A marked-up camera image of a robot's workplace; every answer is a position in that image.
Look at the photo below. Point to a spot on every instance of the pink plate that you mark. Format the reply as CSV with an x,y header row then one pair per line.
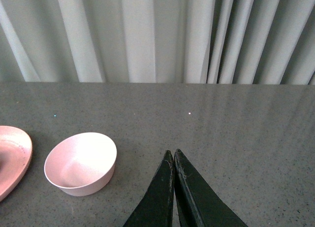
x,y
15,158

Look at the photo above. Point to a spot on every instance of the light pink bowl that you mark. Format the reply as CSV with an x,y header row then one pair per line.
x,y
81,164

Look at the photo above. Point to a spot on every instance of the white curtain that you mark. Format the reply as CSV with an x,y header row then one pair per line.
x,y
158,41

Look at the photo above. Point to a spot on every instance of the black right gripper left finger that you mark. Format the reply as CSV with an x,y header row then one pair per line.
x,y
156,207

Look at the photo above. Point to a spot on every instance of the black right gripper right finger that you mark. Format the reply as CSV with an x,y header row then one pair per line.
x,y
198,205

